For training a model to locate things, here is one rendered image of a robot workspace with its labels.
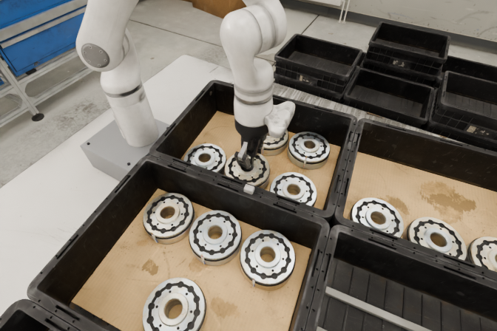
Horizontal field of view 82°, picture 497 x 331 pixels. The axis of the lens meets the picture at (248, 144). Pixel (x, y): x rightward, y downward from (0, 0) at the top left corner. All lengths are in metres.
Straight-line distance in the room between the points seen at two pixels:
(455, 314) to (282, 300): 0.30
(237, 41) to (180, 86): 0.80
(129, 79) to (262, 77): 0.37
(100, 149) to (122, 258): 0.36
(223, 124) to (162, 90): 0.45
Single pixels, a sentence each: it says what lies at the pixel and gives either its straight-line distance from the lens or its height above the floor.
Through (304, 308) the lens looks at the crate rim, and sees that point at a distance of 0.48.
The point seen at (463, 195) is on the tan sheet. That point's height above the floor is 0.83.
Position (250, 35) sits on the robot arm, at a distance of 0.43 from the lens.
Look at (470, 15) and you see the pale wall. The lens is 3.48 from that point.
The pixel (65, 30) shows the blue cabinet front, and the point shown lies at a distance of 2.52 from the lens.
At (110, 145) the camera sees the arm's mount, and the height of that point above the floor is 0.80.
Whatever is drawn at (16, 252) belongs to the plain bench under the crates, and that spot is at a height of 0.70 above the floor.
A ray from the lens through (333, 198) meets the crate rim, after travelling 0.57.
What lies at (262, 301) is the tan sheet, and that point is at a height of 0.83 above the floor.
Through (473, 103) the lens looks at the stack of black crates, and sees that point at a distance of 1.81.
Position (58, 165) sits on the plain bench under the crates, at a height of 0.70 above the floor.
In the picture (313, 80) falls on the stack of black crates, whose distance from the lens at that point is 1.57.
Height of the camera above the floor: 1.39
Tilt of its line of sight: 47 degrees down
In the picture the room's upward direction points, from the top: straight up
